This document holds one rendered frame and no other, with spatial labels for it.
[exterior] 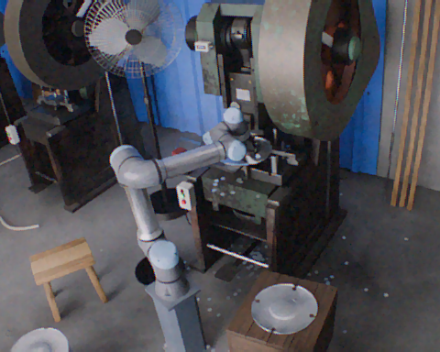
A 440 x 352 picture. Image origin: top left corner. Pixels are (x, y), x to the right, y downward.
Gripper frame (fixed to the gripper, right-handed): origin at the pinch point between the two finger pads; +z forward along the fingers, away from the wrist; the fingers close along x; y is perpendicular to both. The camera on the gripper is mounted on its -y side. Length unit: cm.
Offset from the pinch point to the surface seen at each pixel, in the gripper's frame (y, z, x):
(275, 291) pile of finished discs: 28, 26, -48
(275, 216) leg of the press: 16.2, 16.6, -16.5
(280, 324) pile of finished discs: 38, 19, -63
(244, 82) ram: -8.2, -24.5, 27.1
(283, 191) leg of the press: 15.0, 15.6, -2.8
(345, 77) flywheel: 33, -12, 50
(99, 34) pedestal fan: -101, -43, 36
